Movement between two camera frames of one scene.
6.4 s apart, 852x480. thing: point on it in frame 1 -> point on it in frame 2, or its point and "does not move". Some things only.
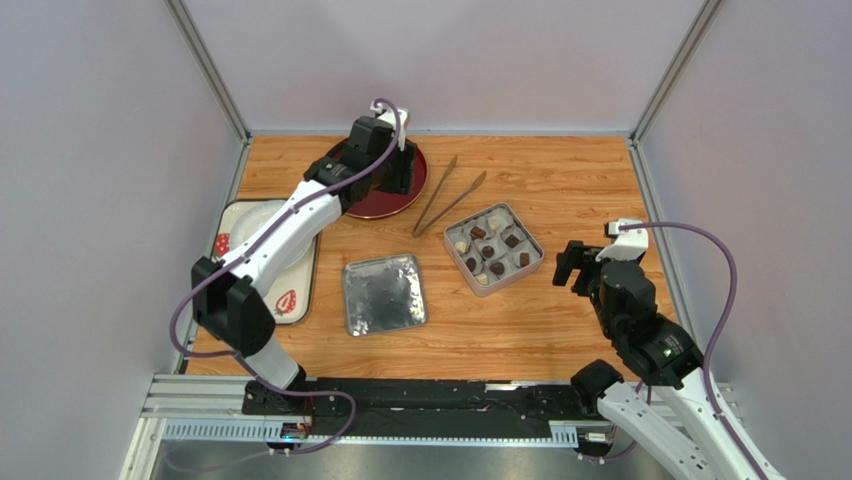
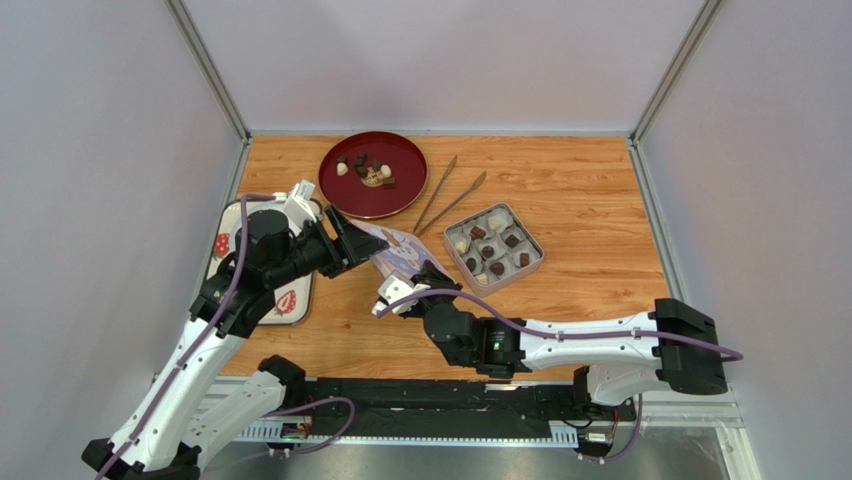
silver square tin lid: [383, 295] -> [406, 252]
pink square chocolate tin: [491, 247] does not move
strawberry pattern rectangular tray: [296, 300] does not move
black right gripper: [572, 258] -> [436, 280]
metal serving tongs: [420, 227] does not move
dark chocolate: [512, 241] does not move
